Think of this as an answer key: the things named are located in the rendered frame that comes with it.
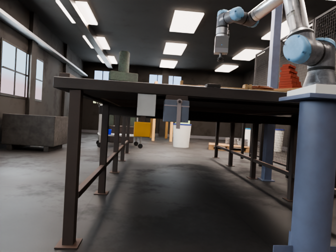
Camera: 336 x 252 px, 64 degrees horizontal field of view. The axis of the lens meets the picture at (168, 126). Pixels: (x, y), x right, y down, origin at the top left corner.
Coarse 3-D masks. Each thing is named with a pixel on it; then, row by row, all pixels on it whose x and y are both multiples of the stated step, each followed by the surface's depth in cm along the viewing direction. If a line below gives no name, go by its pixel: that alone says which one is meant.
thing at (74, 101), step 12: (72, 96) 145; (72, 108) 145; (72, 120) 145; (72, 132) 146; (72, 144) 146; (72, 156) 146; (72, 168) 146; (72, 180) 146; (72, 192) 146; (72, 204) 146; (72, 216) 147; (72, 228) 147; (60, 240) 152; (72, 240) 147
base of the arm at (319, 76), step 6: (318, 66) 124; (324, 66) 123; (330, 66) 123; (312, 72) 126; (318, 72) 124; (324, 72) 123; (330, 72) 123; (306, 78) 129; (312, 78) 126; (318, 78) 123; (324, 78) 122; (330, 78) 122; (306, 84) 127; (312, 84) 124
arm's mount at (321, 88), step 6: (318, 84) 115; (324, 84) 115; (330, 84) 116; (294, 90) 131; (300, 90) 126; (306, 90) 121; (312, 90) 117; (318, 90) 115; (324, 90) 115; (330, 90) 115
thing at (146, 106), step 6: (138, 96) 147; (144, 96) 148; (150, 96) 148; (138, 102) 147; (144, 102) 148; (150, 102) 148; (138, 108) 148; (144, 108) 148; (150, 108) 148; (138, 114) 148; (144, 114) 148; (150, 114) 148
